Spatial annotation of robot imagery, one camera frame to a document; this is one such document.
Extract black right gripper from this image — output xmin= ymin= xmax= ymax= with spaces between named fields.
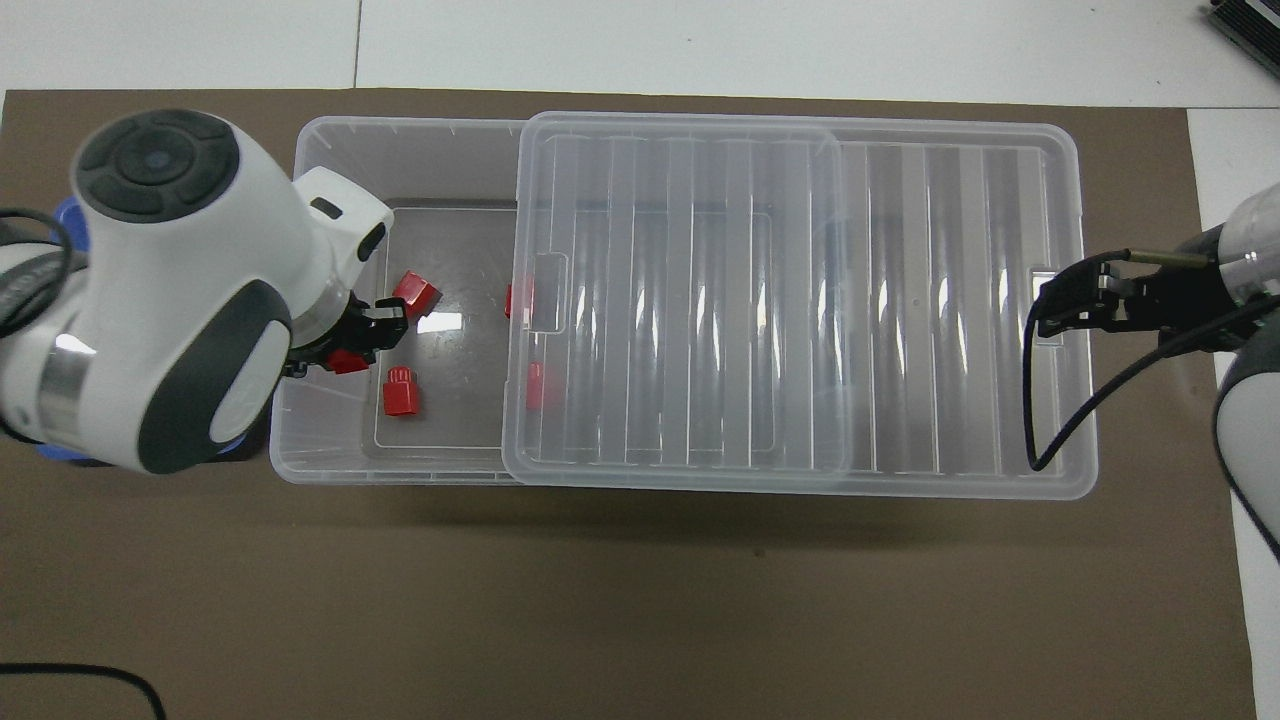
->
xmin=1038 ymin=262 xmax=1241 ymax=351

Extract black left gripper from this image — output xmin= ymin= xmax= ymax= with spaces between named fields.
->
xmin=283 ymin=295 xmax=409 ymax=379

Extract clear ribbed plastic lid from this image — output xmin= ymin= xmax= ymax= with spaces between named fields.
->
xmin=500 ymin=110 xmax=1099 ymax=501

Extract clear plastic storage box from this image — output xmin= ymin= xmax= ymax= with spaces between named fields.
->
xmin=268 ymin=115 xmax=856 ymax=488

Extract blue plastic tray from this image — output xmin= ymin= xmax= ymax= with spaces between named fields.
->
xmin=35 ymin=195 xmax=256 ymax=469

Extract dark ridged device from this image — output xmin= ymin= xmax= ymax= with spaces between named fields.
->
xmin=1205 ymin=0 xmax=1280 ymax=66

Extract brown table mat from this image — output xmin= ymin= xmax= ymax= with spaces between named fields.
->
xmin=0 ymin=88 xmax=1259 ymax=720

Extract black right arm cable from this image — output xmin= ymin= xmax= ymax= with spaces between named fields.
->
xmin=1022 ymin=248 xmax=1280 ymax=473

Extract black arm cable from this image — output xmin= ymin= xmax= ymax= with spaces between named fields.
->
xmin=0 ymin=205 xmax=168 ymax=720
xmin=1022 ymin=248 xmax=1280 ymax=473

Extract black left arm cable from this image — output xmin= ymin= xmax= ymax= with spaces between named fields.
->
xmin=0 ymin=205 xmax=168 ymax=720

